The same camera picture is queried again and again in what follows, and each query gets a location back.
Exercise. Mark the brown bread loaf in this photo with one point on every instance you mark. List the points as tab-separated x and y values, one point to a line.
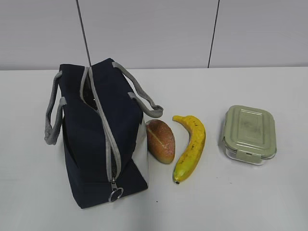
161	141

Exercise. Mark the navy blue lunch bag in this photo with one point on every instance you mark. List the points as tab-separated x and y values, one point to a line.
99	111

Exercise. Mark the yellow banana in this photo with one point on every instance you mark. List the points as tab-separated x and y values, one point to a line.
189	159

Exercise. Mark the green lid glass container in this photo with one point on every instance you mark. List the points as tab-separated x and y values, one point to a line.
249	135

